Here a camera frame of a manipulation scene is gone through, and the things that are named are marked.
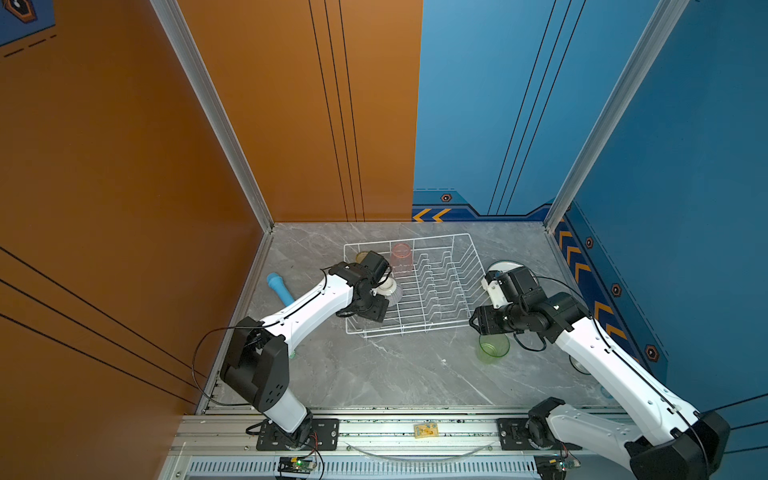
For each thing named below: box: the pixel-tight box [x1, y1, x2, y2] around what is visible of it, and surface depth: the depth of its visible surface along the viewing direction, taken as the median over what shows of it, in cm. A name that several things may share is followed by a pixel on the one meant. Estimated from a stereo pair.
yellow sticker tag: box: [413, 423, 439, 439], surface depth 75 cm
